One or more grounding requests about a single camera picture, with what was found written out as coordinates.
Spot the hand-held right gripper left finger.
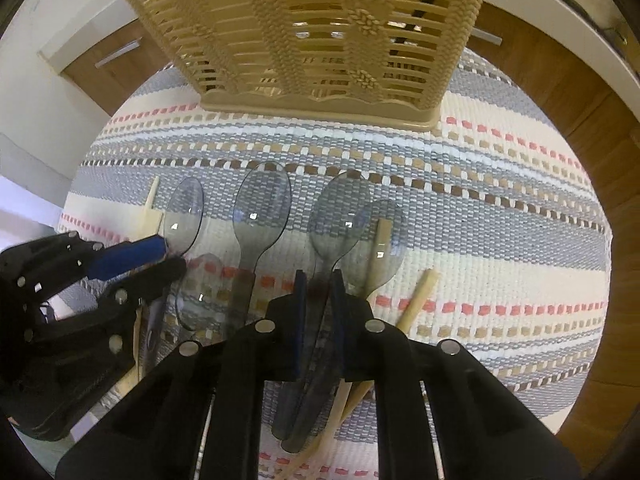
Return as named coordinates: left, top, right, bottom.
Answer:
left=55, top=270, right=307, bottom=480

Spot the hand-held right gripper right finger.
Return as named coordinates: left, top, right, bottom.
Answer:
left=331, top=269, right=582, bottom=480

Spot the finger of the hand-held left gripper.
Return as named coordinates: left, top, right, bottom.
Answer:
left=30, top=257, right=187, bottom=377
left=0, top=232, right=167, bottom=322

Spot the clear grey plastic spoon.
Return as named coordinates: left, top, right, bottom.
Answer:
left=142, top=177, right=205, bottom=366
left=345, top=199, right=408, bottom=298
left=280, top=171, right=372, bottom=453
left=227, top=161, right=292, bottom=333
left=175, top=254, right=226, bottom=333

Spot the beige plastic utensil basket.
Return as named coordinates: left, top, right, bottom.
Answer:
left=111, top=0, right=493, bottom=131

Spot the striped woven table mat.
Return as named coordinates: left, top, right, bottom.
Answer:
left=59, top=42, right=613, bottom=480

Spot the wooden kitchen base cabinet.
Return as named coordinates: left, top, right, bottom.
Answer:
left=39, top=2, right=640, bottom=161

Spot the white kitchen countertop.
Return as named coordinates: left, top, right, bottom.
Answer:
left=482, top=0, right=640, bottom=106

